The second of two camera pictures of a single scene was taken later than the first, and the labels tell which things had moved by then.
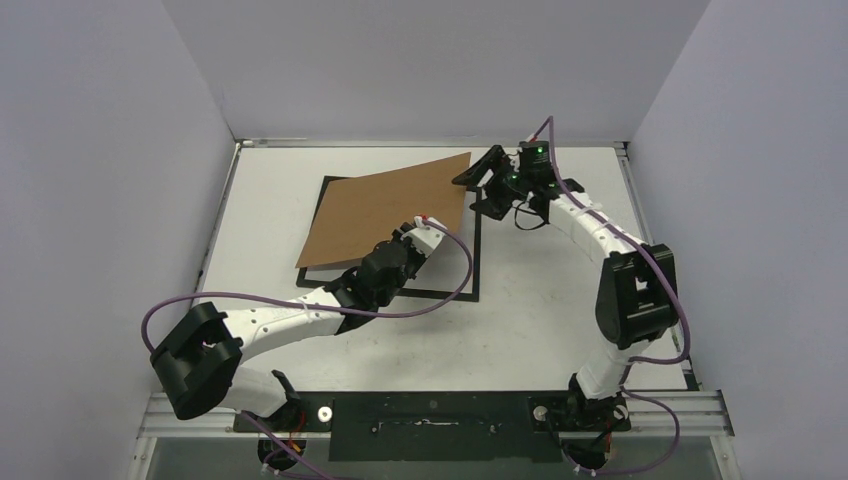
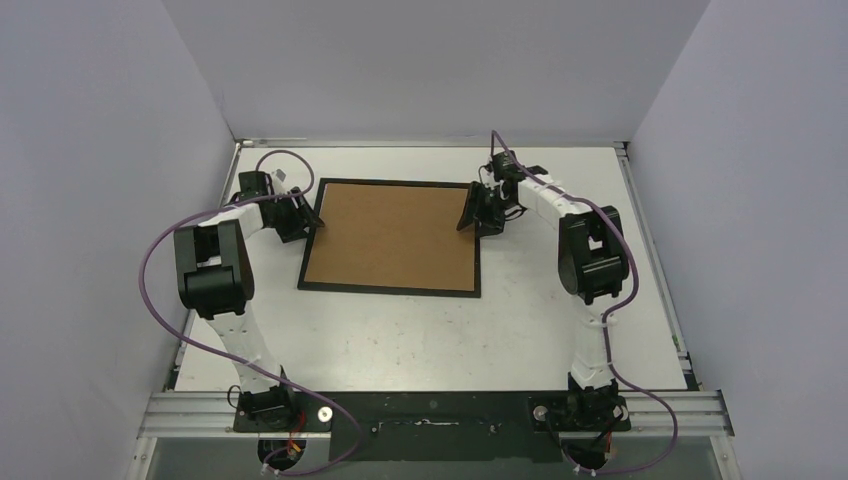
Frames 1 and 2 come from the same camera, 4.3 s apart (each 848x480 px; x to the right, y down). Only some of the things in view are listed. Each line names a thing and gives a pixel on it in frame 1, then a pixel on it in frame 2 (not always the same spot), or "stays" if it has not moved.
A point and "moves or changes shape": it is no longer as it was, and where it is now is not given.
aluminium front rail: [703, 416] stays
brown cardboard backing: [358, 212] moves or changes shape
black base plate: [454, 426] stays
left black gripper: [420, 258] -> [302, 216]
